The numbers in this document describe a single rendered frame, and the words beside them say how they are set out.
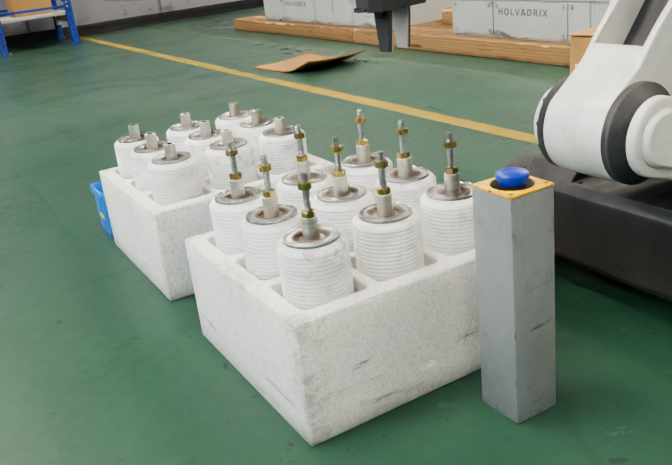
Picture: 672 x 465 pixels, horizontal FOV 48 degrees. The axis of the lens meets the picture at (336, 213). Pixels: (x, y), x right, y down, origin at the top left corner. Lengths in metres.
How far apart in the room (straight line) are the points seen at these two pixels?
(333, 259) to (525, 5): 2.69
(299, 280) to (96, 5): 6.51
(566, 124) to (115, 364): 0.80
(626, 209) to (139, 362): 0.81
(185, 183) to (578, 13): 2.23
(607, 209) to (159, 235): 0.78
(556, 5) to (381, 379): 2.58
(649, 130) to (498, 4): 2.65
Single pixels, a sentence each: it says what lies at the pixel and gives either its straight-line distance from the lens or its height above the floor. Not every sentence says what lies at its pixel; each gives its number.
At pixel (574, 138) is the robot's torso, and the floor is 0.32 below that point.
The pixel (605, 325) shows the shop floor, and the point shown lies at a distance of 1.28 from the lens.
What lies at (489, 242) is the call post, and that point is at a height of 0.25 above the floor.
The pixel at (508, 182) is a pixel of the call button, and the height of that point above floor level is 0.32.
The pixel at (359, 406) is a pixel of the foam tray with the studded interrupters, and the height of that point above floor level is 0.03.
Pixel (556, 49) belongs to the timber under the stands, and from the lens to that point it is 3.35.
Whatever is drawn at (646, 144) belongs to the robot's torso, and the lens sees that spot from 1.08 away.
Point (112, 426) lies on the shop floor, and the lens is 1.17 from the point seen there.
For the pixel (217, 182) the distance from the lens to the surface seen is 1.51.
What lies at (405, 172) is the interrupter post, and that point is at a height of 0.26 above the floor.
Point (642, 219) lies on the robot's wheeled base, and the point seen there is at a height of 0.17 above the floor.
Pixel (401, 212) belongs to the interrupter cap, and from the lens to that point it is 1.05.
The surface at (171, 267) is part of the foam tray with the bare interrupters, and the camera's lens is 1.46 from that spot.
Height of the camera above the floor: 0.62
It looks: 20 degrees down
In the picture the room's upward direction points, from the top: 7 degrees counter-clockwise
